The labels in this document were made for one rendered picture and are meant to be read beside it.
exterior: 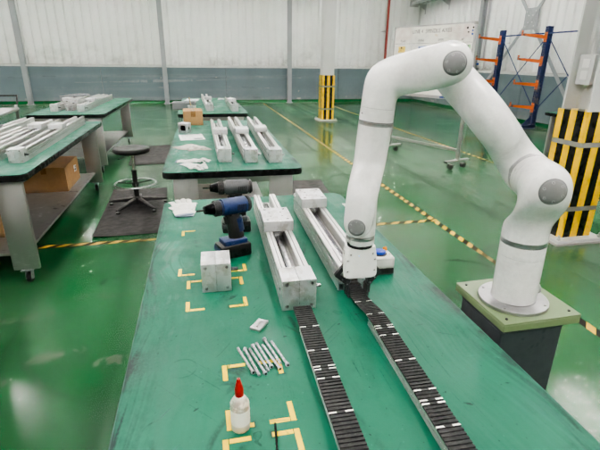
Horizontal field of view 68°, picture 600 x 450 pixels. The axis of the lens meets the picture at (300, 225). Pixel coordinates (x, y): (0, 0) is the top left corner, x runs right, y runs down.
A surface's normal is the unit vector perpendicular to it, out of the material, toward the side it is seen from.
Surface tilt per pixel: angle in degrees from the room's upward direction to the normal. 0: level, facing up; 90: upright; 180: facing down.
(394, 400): 0
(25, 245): 90
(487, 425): 0
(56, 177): 89
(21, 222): 90
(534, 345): 90
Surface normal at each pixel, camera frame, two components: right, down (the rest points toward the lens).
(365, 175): -0.11, -0.45
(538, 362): 0.22, 0.35
